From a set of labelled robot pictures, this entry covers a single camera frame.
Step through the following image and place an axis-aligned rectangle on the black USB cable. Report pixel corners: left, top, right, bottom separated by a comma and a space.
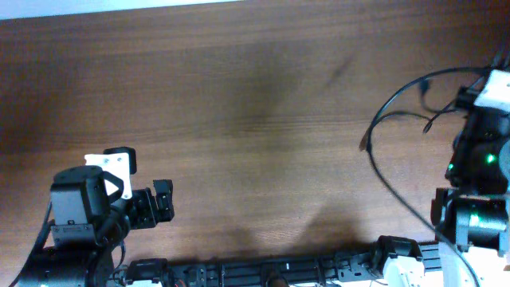
358, 111, 434, 152
417, 77, 459, 135

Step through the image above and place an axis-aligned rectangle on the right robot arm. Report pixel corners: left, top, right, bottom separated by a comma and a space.
430, 108, 509, 286

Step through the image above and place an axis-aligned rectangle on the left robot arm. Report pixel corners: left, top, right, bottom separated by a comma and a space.
16, 166, 175, 287

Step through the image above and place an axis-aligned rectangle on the left camera black cable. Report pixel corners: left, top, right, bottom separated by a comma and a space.
101, 171, 125, 204

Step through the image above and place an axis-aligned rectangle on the camera black cable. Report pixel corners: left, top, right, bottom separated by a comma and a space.
101, 171, 125, 204
364, 66, 495, 287

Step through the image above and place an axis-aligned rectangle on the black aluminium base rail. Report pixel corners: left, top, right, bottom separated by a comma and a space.
107, 236, 441, 287

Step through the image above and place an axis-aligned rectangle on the right camera black cable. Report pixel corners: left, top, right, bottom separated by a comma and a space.
364, 66, 495, 287

